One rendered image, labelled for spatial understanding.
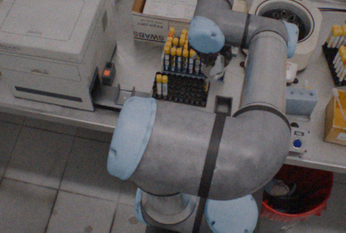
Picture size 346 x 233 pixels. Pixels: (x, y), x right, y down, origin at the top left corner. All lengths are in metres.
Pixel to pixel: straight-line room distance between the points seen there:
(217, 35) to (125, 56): 0.67
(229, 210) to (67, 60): 0.57
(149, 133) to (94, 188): 1.70
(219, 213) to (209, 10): 0.42
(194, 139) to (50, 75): 0.80
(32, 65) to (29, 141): 1.17
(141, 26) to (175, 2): 0.17
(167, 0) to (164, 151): 1.07
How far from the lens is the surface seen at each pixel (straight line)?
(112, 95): 1.40
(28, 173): 2.37
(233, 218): 0.98
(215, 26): 0.91
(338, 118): 1.49
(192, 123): 0.59
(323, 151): 1.43
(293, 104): 1.39
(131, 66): 1.51
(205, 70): 1.28
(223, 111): 1.39
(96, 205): 2.24
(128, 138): 0.59
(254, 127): 0.61
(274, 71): 0.77
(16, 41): 1.25
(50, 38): 1.23
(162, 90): 1.43
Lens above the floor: 2.10
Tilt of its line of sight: 59 degrees down
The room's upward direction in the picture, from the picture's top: 2 degrees clockwise
